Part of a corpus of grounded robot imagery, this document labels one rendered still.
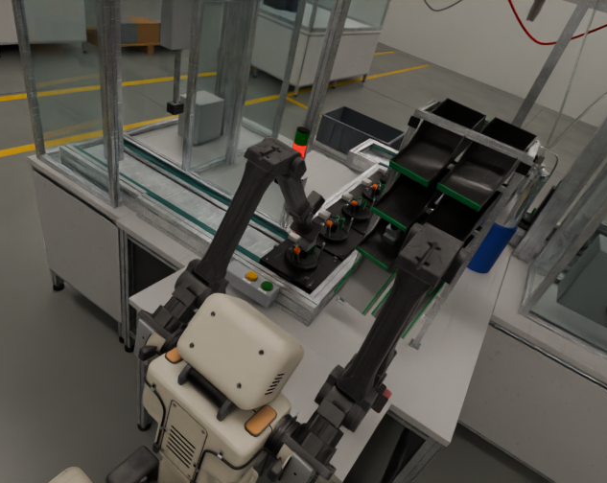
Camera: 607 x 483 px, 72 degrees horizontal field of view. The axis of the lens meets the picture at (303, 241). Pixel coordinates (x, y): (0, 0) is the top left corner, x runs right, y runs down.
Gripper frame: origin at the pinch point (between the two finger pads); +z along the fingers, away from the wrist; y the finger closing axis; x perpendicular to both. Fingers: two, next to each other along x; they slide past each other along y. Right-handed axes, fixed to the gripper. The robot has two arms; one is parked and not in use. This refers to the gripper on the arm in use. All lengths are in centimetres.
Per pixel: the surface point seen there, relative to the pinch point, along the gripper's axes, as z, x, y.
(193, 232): -1.8, 22.8, 40.0
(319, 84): -28, -42, 18
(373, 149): 105, -97, 30
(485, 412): 89, 14, -100
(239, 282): -4.9, 29.1, 10.7
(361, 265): 0.8, 0.1, -22.6
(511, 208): 37, -65, -60
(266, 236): 18.4, 5.9, 22.1
